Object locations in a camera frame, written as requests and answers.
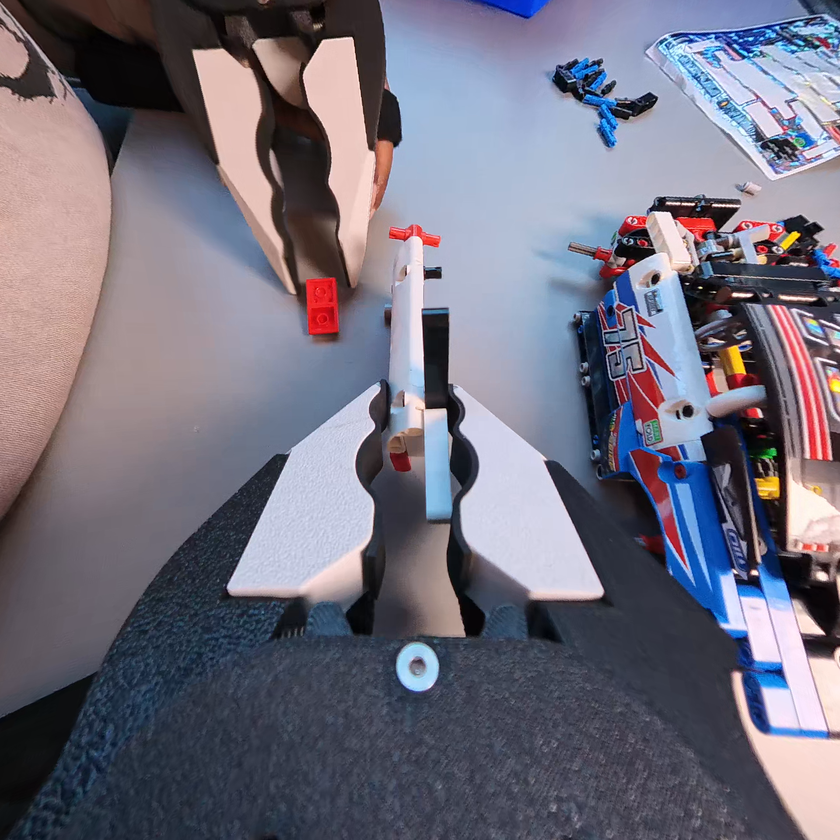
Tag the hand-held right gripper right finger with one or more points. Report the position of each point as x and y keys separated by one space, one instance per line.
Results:
x=525 y=525

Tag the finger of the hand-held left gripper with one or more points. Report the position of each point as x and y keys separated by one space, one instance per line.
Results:
x=233 y=131
x=348 y=131

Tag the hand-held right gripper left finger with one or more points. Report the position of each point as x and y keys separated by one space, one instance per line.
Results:
x=308 y=518

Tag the red lego slope piece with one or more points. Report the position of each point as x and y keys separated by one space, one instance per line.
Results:
x=322 y=306

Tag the white lego panel assembly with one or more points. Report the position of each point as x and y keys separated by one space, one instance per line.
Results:
x=405 y=341

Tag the lego race car model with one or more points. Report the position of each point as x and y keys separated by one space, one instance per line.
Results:
x=689 y=426

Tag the small grey lego piece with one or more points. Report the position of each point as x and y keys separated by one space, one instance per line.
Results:
x=748 y=187

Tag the person's left hand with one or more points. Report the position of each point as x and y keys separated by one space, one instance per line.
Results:
x=382 y=177

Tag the blue parts sorting bin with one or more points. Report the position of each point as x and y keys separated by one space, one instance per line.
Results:
x=508 y=5

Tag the pile of blue black pins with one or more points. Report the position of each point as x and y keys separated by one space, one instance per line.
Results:
x=597 y=98

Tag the holographic sticker sheet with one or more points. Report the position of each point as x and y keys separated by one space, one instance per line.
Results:
x=754 y=92

